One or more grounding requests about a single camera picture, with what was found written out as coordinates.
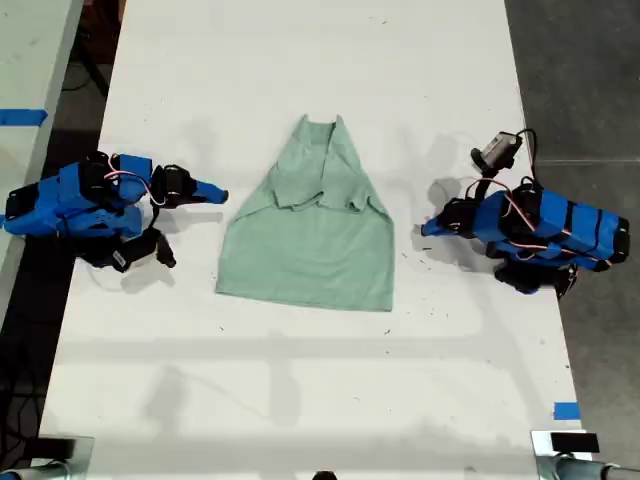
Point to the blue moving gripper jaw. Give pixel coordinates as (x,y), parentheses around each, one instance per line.
(440,231)
(210,199)

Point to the metal table clamp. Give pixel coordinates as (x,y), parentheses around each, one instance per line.
(575,467)
(82,457)

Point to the short black camera stalk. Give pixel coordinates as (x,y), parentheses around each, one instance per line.
(155,220)

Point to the pale green t-shirt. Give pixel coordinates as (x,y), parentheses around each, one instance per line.
(310,250)

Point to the small black box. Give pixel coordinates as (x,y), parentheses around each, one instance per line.
(55,447)
(575,442)

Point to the small dark round object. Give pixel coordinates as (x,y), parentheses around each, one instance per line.
(324,475)

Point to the curved black camera stalk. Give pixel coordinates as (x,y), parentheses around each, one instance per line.
(482,185)

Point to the grey camera box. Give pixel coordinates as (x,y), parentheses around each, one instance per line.
(497,149)

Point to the white plate under box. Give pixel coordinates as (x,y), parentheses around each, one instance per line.
(540,442)

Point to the long blue tape strip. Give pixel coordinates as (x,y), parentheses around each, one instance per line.
(22,117)

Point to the white side table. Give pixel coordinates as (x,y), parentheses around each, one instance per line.
(30,50)

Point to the short blue tape strip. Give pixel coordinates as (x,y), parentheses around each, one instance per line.
(567,411)

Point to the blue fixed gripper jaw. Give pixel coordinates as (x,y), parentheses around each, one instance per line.
(210,189)
(437,221)

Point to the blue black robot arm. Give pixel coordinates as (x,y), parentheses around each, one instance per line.
(565,225)
(65,200)

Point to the black camera box white label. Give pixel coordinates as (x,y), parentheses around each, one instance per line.
(142,250)

